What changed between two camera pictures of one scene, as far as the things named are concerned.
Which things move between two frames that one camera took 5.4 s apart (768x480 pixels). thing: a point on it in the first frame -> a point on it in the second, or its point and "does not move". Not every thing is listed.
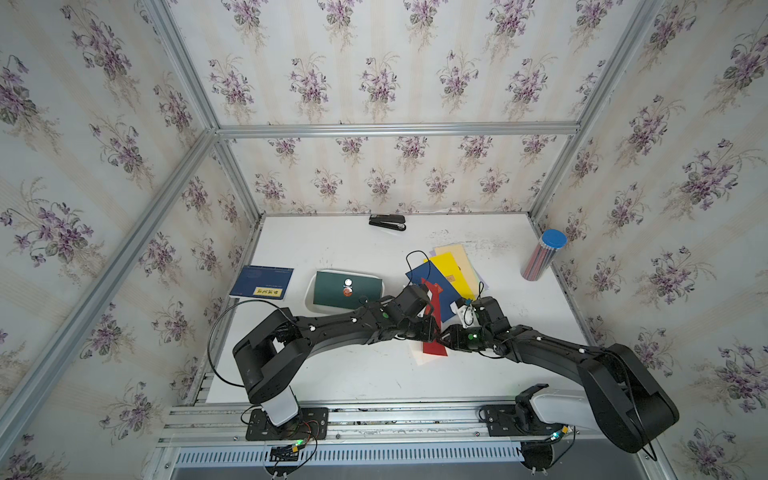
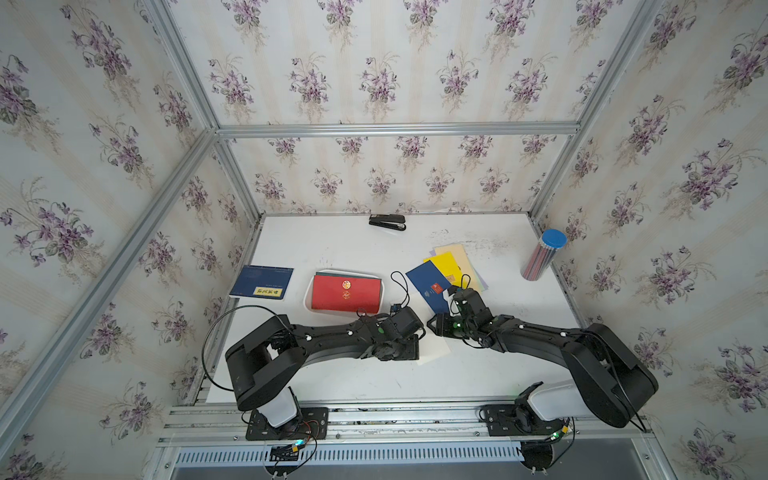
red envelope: [434, 346] -> [343, 293]
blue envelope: [447, 296] does not move
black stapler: [391, 221] does not move
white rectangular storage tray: [320, 309] does not move
